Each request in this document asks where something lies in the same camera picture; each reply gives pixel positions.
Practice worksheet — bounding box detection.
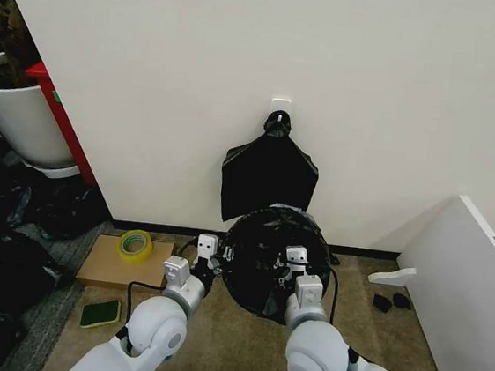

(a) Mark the brown cardboard sheet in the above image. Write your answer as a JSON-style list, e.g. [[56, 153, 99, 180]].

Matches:
[[73, 231, 177, 296]]

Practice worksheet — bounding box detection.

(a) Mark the red cabinet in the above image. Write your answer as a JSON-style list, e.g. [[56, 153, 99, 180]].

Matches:
[[13, 60, 111, 189]]

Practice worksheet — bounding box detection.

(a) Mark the yellow-green tape roll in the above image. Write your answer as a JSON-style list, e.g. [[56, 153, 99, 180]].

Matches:
[[115, 226, 157, 268]]

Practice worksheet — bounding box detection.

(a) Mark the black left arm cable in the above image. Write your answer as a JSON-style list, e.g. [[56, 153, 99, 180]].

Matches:
[[122, 278, 168, 335]]

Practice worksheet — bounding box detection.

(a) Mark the small black object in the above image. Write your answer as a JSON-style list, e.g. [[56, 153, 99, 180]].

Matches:
[[371, 292, 395, 315], [389, 292, 414, 311]]

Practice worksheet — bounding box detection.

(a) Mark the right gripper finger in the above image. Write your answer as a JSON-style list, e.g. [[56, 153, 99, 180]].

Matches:
[[268, 256, 290, 289]]

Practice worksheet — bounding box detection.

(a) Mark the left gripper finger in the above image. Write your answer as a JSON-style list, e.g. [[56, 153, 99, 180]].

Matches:
[[213, 241, 237, 278]]

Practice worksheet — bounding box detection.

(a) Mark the folded black garbage bag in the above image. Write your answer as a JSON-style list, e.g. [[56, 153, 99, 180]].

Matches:
[[216, 107, 328, 233]]

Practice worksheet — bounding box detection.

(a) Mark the white plant pot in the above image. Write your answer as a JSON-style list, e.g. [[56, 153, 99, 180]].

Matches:
[[0, 51, 89, 174]]

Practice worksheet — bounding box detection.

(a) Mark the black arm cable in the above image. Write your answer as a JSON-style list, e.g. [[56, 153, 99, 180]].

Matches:
[[122, 278, 168, 335], [319, 263, 343, 331]]

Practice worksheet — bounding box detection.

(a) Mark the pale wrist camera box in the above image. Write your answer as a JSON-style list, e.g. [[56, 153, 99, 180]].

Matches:
[[284, 243, 310, 269], [195, 232, 220, 259]]

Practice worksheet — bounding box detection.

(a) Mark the green sponge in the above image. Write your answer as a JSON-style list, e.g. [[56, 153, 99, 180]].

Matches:
[[78, 295, 124, 332]]

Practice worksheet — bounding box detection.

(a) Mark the white board panel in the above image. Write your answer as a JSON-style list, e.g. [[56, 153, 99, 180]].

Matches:
[[386, 188, 495, 371]]

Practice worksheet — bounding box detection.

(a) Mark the trash bin with black bag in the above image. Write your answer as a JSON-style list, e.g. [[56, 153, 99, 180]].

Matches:
[[216, 198, 340, 324]]

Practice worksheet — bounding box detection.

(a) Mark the white wooden bracket piece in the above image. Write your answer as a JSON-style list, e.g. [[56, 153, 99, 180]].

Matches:
[[366, 262, 418, 290]]

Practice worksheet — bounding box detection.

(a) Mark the white wall hook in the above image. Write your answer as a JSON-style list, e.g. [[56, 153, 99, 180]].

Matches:
[[268, 95, 295, 125]]

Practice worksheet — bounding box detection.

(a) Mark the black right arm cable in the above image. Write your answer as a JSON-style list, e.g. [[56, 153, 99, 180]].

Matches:
[[319, 263, 343, 331]]

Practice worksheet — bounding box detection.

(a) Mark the white pot saucer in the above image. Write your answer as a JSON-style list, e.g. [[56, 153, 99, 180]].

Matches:
[[21, 157, 85, 183]]

